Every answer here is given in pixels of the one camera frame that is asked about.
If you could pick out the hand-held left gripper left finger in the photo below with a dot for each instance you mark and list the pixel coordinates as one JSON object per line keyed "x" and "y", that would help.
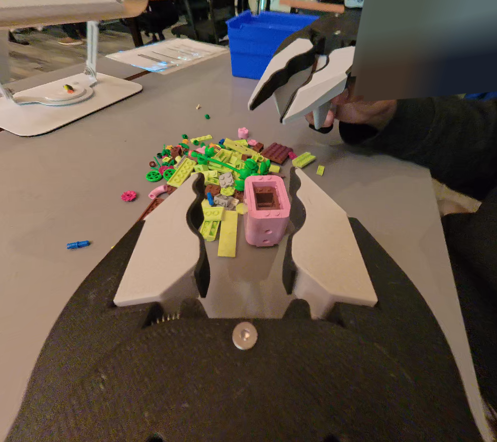
{"x": 159, "y": 251}

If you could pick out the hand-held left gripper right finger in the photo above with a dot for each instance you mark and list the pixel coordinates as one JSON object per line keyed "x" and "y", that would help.
{"x": 330, "y": 251}

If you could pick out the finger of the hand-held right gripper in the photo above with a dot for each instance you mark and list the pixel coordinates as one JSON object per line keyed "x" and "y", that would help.
{"x": 279, "y": 65}
{"x": 322, "y": 84}

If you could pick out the pink toy brick pot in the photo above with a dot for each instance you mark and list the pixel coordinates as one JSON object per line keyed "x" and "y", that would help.
{"x": 268, "y": 230}

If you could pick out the pile of small toy bricks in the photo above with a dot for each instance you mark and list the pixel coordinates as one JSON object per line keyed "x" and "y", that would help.
{"x": 229, "y": 234}

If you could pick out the pink round toy stud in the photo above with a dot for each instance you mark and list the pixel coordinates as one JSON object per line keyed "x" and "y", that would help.
{"x": 243, "y": 132}

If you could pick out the green toy stem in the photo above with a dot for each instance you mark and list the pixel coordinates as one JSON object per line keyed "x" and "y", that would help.
{"x": 205, "y": 157}

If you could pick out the person's right hand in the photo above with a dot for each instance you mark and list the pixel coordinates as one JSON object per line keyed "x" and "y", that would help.
{"x": 365, "y": 112}

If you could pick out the blue plastic bin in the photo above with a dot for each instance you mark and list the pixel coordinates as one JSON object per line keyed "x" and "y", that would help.
{"x": 256, "y": 46}

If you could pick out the brown toy brick plate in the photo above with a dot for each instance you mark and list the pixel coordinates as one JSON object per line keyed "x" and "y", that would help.
{"x": 276, "y": 152}
{"x": 151, "y": 207}

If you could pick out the pink curved toy tube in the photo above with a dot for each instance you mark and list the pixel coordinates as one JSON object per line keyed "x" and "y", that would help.
{"x": 157, "y": 191}

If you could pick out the green toy wheel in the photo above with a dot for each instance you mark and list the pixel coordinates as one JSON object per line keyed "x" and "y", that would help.
{"x": 153, "y": 176}
{"x": 169, "y": 174}

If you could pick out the lime ridged toy brick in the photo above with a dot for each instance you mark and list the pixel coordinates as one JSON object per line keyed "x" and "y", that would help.
{"x": 303, "y": 159}

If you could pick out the blue toy pin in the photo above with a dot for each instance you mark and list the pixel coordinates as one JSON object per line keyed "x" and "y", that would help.
{"x": 77, "y": 244}

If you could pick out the long wide lime plate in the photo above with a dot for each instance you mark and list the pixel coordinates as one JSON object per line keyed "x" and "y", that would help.
{"x": 181, "y": 172}

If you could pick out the laminated paper sheet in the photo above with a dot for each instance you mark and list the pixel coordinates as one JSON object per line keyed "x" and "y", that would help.
{"x": 174, "y": 53}

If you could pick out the narrow lime toy plate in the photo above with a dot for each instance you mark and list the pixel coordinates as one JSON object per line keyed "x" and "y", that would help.
{"x": 201, "y": 138}

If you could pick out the white desk lamp stand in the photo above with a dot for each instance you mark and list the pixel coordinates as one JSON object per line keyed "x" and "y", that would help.
{"x": 112, "y": 90}

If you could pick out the small orange green toy piece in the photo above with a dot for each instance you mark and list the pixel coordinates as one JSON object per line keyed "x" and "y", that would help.
{"x": 69, "y": 88}

